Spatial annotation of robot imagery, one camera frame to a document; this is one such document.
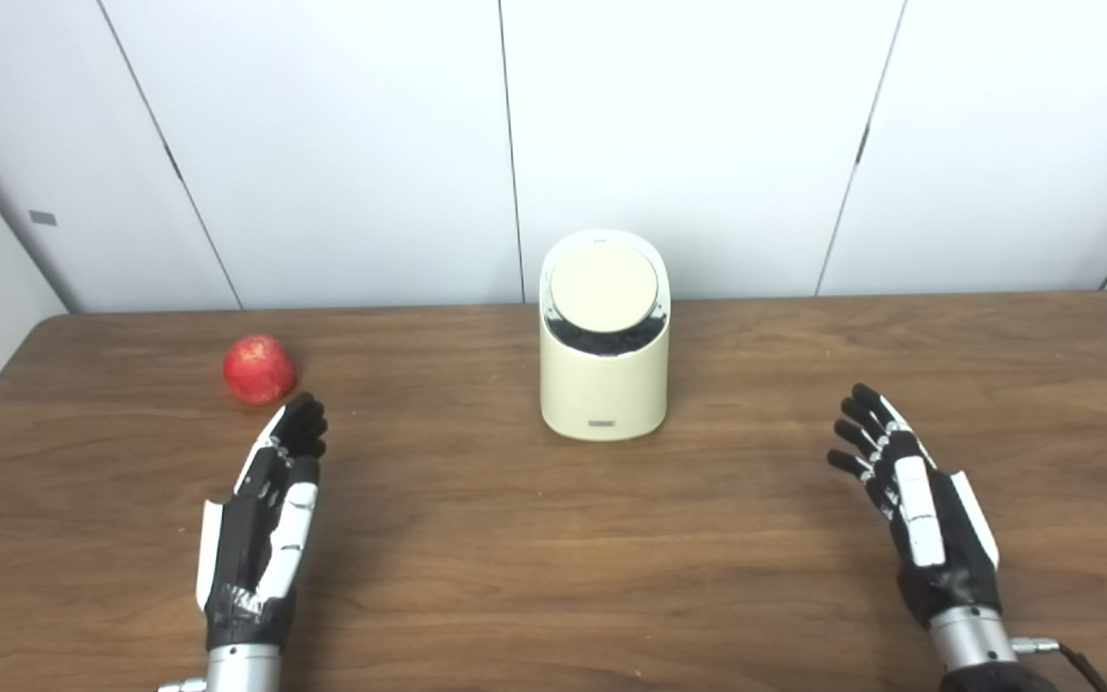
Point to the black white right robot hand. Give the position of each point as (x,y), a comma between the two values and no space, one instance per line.
(947,548)

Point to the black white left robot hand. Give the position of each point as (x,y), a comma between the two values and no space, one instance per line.
(248,538)

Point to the red apple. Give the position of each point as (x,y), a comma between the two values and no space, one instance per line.
(258,369)

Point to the cream round bin lid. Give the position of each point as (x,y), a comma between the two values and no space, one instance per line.
(603,286)

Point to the cream-colored bin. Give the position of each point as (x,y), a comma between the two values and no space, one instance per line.
(602,394)

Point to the small grey wall sticker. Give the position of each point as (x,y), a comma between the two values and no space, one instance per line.
(43,218)

